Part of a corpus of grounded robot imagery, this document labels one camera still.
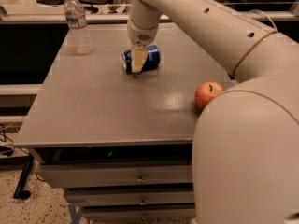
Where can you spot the grey bottom drawer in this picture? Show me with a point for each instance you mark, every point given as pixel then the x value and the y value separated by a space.
pixel 138 212

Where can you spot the grey drawer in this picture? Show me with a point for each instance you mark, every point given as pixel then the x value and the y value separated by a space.
pixel 91 175
pixel 138 212
pixel 131 195

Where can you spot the red apple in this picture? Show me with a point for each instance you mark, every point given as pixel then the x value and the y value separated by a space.
pixel 206 92

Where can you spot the grey middle drawer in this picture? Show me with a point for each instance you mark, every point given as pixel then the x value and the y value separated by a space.
pixel 131 195

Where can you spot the clear plastic water bottle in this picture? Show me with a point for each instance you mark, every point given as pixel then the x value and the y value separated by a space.
pixel 78 26

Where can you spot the blue pepsi can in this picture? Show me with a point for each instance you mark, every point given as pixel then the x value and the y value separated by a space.
pixel 152 61

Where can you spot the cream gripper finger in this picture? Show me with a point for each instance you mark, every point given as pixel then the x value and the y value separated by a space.
pixel 139 55

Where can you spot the black floor stand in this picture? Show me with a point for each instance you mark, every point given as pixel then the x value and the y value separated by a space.
pixel 26 162

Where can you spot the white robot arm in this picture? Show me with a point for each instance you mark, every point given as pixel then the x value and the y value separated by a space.
pixel 245 151

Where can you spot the grey top drawer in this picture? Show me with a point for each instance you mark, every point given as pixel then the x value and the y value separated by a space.
pixel 91 175

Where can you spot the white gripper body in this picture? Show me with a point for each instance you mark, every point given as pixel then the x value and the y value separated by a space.
pixel 140 36

